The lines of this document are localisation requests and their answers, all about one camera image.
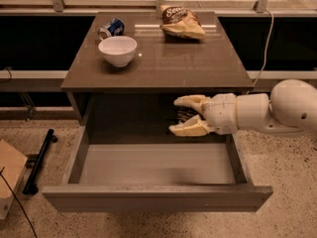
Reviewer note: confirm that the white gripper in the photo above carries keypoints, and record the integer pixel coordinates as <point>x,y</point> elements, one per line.
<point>220,113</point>

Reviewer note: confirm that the black rxbar chocolate bar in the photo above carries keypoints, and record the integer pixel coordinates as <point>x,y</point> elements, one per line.
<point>184,114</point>

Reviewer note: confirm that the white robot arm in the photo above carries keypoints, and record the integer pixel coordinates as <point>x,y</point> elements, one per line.
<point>289,110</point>

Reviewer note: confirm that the grey counter cabinet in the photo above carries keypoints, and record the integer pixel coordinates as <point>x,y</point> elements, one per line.
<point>162,63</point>

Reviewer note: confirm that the open grey top drawer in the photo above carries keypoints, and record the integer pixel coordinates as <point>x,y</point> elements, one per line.
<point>161,173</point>

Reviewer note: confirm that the yellow brown chip bag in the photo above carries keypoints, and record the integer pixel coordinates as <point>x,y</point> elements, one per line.
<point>180,22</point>

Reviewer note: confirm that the white ceramic bowl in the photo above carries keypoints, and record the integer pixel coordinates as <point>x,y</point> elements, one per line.
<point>118,50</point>

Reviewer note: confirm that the blue soda can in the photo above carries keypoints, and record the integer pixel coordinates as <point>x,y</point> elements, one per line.
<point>114,28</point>

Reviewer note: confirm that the black metal bar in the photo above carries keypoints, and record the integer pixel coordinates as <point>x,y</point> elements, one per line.
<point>31,187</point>

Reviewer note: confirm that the wooden box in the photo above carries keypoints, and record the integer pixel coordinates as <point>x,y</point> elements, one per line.
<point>13,166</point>

